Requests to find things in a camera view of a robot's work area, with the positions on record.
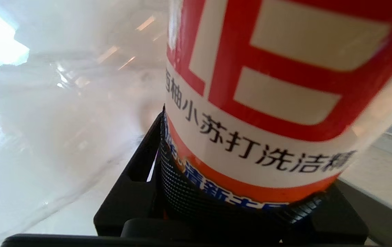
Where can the yellow-capped dish soap bottle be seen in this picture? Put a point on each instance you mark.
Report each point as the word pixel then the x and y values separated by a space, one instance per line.
pixel 285 85

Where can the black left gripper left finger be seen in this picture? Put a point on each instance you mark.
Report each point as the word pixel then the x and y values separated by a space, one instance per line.
pixel 137 192

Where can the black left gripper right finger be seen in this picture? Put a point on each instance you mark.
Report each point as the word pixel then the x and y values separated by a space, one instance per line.
pixel 340 216

